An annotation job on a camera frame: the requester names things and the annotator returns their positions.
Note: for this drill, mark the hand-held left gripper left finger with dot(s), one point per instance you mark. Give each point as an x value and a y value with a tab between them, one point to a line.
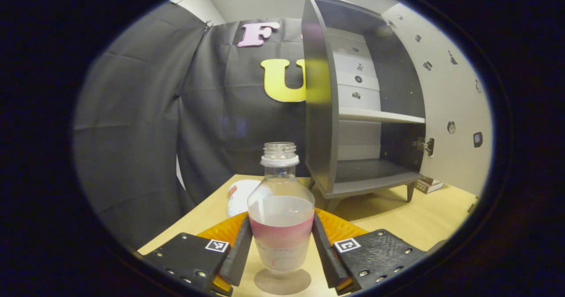
238	257

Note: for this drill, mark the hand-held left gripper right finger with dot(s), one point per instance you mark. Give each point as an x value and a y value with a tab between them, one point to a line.
326	257

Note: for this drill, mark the clear plastic bottle pink label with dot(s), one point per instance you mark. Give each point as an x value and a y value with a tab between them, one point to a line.
281	226

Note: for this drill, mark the dark grey cabinet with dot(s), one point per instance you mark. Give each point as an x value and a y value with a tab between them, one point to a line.
318	111

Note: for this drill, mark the white cabinet shelf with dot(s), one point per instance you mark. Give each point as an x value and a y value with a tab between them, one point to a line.
375	116

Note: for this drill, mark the white crumpled bag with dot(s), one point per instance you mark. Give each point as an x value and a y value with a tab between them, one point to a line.
238	197

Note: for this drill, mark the black backdrop cloth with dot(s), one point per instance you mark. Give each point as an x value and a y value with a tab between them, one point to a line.
132	133

